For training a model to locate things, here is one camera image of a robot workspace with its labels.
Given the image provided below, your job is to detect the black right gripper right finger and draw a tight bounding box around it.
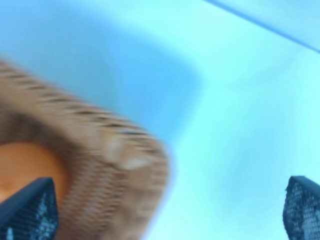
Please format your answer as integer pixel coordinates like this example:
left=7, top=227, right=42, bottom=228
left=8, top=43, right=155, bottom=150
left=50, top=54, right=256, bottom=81
left=282, top=176, right=320, bottom=240

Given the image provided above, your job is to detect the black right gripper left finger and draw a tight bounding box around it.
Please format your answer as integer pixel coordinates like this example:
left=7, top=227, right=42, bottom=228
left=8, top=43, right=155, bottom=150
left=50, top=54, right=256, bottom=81
left=0, top=177, right=59, bottom=240

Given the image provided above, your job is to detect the orange fruit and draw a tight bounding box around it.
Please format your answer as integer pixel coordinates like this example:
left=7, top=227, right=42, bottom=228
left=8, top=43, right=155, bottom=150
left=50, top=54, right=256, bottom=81
left=0, top=142, right=69, bottom=203

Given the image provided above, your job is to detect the orange wicker basket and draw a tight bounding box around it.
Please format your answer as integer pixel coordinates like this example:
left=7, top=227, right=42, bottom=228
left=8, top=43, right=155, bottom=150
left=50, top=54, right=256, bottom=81
left=0, top=62, right=168, bottom=240

